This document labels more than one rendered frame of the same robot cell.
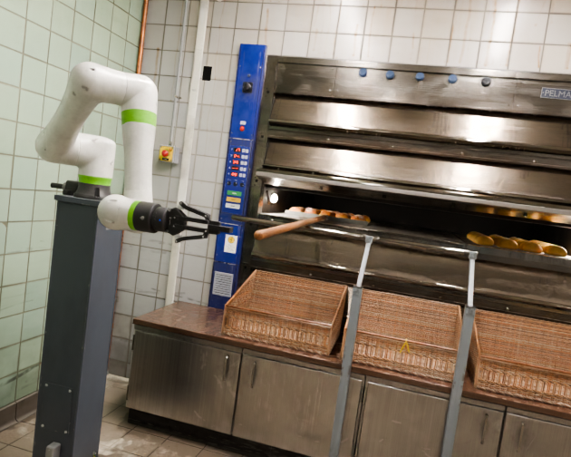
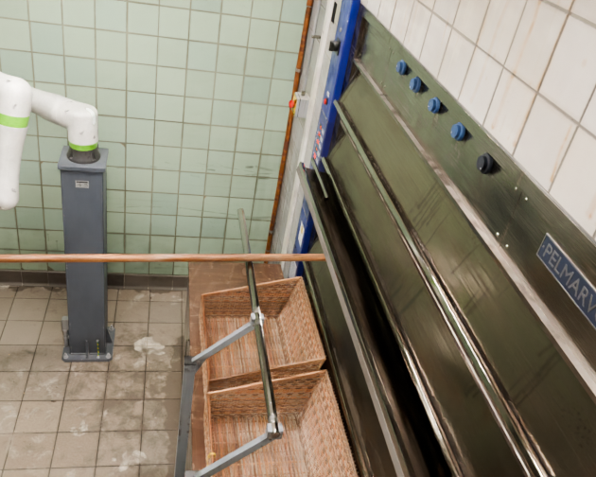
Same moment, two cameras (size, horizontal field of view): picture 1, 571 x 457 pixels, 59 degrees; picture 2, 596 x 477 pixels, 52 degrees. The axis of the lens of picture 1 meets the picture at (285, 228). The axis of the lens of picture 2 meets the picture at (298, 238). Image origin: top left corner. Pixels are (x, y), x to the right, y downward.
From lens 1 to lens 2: 282 cm
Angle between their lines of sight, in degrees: 63
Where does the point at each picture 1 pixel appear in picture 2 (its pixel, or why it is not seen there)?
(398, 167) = (386, 245)
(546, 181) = (483, 434)
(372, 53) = (412, 38)
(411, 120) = (411, 179)
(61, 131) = not seen: hidden behind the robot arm
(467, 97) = (464, 180)
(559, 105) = (554, 298)
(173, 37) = not seen: outside the picture
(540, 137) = (499, 340)
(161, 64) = not seen: outside the picture
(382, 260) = (351, 359)
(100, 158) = (70, 127)
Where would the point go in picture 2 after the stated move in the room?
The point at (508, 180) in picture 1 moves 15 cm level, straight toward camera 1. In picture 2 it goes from (448, 379) to (390, 372)
